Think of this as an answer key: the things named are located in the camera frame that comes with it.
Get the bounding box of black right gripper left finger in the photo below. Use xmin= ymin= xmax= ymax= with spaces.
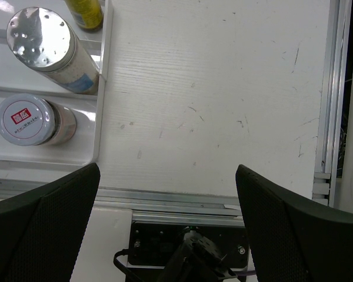
xmin=0 ymin=163 xmax=101 ymax=281

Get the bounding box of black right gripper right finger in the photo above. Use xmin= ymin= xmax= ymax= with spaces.
xmin=235 ymin=165 xmax=353 ymax=281

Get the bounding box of white cap spice jar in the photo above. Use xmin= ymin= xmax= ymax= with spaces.
xmin=0 ymin=93 xmax=77 ymax=146

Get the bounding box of blue label shaker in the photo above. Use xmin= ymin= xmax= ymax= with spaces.
xmin=6 ymin=6 xmax=99 ymax=95

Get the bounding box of yellow bottle tan cap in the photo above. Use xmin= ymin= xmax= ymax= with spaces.
xmin=65 ymin=0 xmax=104 ymax=32

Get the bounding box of white tiered plastic tray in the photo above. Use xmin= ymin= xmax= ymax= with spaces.
xmin=0 ymin=1 xmax=114 ymax=166

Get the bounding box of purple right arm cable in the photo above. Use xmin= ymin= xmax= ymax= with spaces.
xmin=235 ymin=268 xmax=257 ymax=278

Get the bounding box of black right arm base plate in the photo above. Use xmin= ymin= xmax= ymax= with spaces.
xmin=113 ymin=217 xmax=256 ymax=281

